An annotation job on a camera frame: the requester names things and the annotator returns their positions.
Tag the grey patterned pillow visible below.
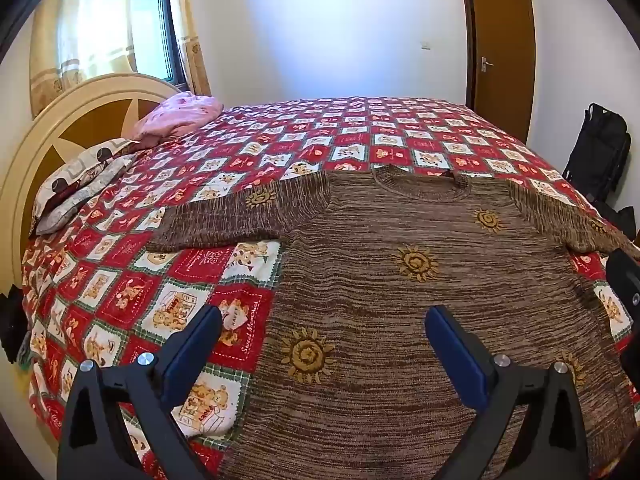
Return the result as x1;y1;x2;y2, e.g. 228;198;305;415
34;137;143;236

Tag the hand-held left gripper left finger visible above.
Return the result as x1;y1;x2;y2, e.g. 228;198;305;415
56;304;224;480

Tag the red checked bear bedspread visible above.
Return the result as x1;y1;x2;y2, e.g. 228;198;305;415
20;95;640;480

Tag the yellow sheer curtain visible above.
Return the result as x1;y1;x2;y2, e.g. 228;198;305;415
29;0;138;118

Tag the black bag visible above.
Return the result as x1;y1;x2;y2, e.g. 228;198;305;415
595;200;637;241

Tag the brown knitted sweater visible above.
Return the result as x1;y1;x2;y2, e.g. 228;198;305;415
146;164;640;480

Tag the pink pillow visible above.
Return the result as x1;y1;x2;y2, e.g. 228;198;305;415
132;91;224;142

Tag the window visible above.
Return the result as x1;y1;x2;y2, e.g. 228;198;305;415
131;0;181;86

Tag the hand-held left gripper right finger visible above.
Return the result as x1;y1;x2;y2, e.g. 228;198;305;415
424;304;591;480

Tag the cream and brown headboard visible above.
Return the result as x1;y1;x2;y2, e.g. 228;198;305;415
0;72;183;291

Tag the brown wooden door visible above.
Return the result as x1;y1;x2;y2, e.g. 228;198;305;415
459;0;537;146

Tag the dark cloth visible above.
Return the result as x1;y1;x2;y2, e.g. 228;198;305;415
0;284;28;365

